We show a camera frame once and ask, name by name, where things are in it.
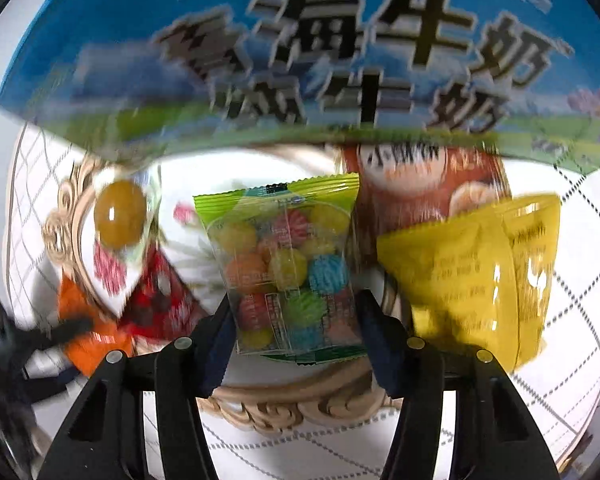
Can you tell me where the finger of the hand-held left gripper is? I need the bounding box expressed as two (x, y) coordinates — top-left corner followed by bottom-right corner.
(27, 316), (95, 350)

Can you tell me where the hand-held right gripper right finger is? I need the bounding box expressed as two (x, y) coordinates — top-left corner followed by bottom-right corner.
(355, 287), (563, 480)

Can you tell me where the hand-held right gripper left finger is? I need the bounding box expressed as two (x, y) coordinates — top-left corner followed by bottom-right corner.
(37, 290), (238, 480)

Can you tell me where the orange snack packet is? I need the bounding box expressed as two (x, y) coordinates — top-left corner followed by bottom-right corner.
(57, 275), (137, 377)

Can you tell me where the green colourful candy bag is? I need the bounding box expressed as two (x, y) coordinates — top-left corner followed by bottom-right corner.
(192, 172), (381, 363)

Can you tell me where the blue printed cardboard box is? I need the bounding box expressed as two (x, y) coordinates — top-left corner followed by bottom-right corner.
(0, 0), (600, 176)

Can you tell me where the red triangular snack packet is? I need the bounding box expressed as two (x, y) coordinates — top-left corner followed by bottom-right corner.
(125, 250), (212, 352)

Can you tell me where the yellow snack packet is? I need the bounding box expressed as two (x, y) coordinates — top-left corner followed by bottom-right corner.
(377, 192), (563, 373)

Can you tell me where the clear braised egg packet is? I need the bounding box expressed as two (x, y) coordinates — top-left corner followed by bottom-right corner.
(80, 160), (166, 317)

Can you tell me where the white checked floral blanket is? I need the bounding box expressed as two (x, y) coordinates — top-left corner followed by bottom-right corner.
(0, 120), (600, 480)

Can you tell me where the brown snack packet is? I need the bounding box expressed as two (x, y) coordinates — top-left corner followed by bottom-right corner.
(340, 142), (512, 273)

